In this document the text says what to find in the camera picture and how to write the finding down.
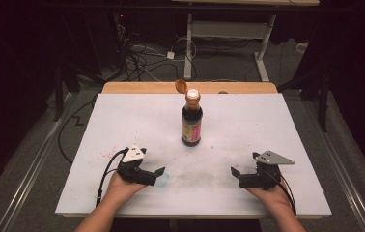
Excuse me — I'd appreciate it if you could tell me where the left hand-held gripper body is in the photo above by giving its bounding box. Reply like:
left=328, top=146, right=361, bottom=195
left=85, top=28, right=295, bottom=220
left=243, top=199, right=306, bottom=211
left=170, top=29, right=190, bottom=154
left=116, top=144, right=157, bottom=187

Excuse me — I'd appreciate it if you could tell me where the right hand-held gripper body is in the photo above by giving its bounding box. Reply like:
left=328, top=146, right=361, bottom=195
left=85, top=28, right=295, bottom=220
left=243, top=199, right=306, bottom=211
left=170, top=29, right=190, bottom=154
left=237, top=150, right=295, bottom=190

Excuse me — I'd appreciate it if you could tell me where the dark sauce bottle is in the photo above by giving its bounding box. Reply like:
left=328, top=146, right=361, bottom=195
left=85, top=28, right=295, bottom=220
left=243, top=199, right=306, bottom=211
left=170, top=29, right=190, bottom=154
left=174, top=78, right=204, bottom=148

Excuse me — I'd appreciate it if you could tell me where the person's left hand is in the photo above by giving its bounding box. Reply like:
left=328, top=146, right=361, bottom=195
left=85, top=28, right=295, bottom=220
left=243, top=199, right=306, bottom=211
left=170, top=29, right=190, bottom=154
left=104, top=171, right=147, bottom=203

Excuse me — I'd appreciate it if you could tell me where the person's right hand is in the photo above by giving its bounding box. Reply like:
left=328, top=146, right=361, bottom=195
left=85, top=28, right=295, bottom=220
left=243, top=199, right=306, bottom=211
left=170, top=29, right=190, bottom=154
left=245, top=182, right=294, bottom=215

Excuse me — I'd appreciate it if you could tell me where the white table mat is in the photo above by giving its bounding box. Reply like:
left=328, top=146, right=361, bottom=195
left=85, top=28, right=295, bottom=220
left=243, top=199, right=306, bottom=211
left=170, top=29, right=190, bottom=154
left=54, top=92, right=333, bottom=218

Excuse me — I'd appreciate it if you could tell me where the wooden table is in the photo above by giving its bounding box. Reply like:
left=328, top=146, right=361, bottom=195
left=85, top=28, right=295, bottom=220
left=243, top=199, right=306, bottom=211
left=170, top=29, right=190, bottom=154
left=62, top=81, right=323, bottom=220

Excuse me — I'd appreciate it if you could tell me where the dark metal stand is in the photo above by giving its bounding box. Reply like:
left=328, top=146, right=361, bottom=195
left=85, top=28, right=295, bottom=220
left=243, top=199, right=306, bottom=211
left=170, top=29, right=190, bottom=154
left=276, top=61, right=330, bottom=133
left=52, top=62, right=82, bottom=123

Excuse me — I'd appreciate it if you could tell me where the white box on floor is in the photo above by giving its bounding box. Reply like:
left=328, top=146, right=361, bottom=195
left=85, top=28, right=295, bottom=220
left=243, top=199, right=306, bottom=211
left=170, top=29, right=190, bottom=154
left=295, top=41, right=309, bottom=54

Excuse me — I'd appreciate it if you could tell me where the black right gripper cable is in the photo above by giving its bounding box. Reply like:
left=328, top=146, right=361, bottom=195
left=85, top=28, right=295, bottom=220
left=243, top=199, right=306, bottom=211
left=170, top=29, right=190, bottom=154
left=262, top=169, right=297, bottom=217

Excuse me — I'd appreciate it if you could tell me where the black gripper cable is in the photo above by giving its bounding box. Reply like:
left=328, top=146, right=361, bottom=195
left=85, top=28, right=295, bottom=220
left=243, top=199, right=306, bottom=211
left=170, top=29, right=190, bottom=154
left=95, top=147, right=129, bottom=208
left=262, top=169, right=297, bottom=217

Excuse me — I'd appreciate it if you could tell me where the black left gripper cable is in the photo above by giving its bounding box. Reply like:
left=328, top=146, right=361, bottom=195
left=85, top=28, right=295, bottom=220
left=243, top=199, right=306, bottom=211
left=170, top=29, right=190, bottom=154
left=95, top=147, right=129, bottom=208

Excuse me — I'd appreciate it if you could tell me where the metal floor rail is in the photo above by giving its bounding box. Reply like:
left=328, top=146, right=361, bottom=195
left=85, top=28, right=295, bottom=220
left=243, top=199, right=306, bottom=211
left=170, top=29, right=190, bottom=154
left=301, top=96, right=365, bottom=232
left=0, top=91, right=76, bottom=232

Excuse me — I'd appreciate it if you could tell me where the black floor cable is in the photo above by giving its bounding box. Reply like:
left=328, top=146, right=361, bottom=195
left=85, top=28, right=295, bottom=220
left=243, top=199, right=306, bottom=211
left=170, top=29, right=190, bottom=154
left=57, top=92, right=99, bottom=165

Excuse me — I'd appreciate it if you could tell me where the tangle of floor cables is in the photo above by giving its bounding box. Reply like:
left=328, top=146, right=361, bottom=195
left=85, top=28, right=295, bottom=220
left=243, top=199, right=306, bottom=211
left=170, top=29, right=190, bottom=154
left=115, top=22, right=199, bottom=83

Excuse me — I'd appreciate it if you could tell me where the white metal desk frame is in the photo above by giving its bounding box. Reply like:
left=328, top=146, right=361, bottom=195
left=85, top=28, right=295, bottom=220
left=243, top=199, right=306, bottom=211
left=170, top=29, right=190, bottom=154
left=171, top=0, right=321, bottom=83

